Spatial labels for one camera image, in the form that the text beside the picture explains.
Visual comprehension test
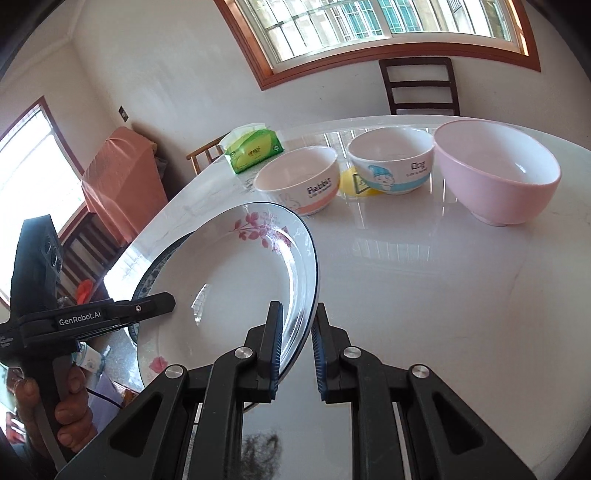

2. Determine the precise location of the dark wooden chair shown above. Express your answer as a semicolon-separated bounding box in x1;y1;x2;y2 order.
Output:
379;58;461;116

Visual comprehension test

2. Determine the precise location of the white bowl with blue stripe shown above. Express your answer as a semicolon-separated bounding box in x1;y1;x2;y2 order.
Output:
346;128;435;196

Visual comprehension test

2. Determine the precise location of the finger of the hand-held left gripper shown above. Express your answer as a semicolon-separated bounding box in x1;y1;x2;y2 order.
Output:
111;292;177;325

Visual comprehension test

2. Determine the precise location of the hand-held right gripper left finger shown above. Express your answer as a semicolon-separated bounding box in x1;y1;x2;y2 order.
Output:
55;301;284;480

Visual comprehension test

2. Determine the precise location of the pink bowl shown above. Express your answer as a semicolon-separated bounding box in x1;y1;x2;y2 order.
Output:
433;119;563;227

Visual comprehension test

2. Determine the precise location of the dark blue patterned plate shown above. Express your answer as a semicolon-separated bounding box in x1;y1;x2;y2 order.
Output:
130;230;204;345

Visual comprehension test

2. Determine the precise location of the light wooden chair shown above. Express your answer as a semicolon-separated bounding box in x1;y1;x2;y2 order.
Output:
186;137;228;175

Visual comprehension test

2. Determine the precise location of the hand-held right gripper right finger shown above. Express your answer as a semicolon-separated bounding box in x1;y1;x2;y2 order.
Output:
310;302;539;480

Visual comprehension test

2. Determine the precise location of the dark wooden furniture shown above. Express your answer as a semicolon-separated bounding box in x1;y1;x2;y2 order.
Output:
56;203;136;305

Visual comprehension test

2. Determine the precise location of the bright doorway with brown frame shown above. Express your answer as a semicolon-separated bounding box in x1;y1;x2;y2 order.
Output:
0;95;89;308

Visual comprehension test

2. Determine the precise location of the white bowl with orange stripe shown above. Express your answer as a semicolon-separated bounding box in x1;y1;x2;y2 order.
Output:
253;145;339;217

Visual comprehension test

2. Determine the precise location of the yellow round warning sticker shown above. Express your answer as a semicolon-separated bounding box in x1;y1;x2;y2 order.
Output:
338;167;385;197

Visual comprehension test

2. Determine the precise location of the person's left hand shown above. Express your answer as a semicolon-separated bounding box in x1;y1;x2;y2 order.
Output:
8;364;96;464

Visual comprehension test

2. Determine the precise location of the brown framed window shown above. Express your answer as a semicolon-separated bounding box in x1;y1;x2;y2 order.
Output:
213;0;542;91

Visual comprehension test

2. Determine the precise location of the green tissue pack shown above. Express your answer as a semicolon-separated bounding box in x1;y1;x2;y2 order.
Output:
218;123;284;175

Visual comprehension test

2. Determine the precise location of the black cable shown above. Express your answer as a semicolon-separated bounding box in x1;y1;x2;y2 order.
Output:
87;387;127;411

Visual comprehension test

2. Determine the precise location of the white plate with rose print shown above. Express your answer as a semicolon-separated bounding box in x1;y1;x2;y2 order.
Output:
137;202;321;412

